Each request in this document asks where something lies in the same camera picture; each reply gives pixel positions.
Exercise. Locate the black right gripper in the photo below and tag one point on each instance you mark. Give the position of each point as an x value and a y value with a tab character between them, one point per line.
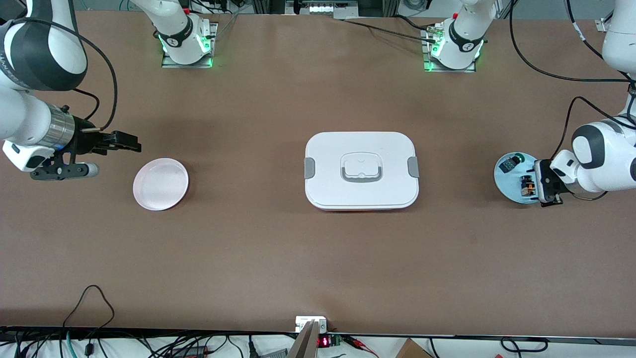
85	140

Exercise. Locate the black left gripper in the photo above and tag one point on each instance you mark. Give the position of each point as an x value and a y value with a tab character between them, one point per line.
540	175

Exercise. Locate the orange and black switch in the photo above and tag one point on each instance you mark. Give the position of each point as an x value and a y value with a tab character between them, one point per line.
527	188

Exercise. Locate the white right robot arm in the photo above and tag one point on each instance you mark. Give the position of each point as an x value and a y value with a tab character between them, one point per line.
30	124

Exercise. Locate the light blue round plate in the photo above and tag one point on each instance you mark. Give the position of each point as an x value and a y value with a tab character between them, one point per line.
507	186

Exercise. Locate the pink round plate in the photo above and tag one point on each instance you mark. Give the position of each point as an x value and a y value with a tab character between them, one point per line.
160	184

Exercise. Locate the white lunch box grey clips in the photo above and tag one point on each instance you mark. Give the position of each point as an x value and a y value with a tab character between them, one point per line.
362	144

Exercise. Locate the black power adapter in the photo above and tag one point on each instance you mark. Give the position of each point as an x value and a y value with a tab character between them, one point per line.
191	352

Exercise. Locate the brown cardboard piece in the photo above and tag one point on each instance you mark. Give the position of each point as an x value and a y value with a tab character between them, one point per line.
410	350

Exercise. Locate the bright white lit device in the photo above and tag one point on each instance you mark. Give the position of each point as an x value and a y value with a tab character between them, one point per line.
323	8

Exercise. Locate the small green circuit board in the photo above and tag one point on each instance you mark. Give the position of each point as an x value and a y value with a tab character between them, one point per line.
335	341

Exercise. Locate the red digit display module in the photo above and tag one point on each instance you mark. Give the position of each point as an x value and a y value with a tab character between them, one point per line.
323	342

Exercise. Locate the green and black switch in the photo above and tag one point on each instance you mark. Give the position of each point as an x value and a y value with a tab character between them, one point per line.
508	165

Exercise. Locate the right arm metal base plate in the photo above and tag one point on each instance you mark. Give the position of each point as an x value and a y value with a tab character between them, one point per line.
171	65

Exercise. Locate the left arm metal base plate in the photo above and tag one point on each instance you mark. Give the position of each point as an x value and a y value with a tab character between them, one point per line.
447	70

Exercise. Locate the silver aluminium frame profile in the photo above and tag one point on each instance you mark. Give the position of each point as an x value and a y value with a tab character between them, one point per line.
602	24

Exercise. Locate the grey camera stand bracket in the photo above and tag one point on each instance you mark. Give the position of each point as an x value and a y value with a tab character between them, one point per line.
308	343

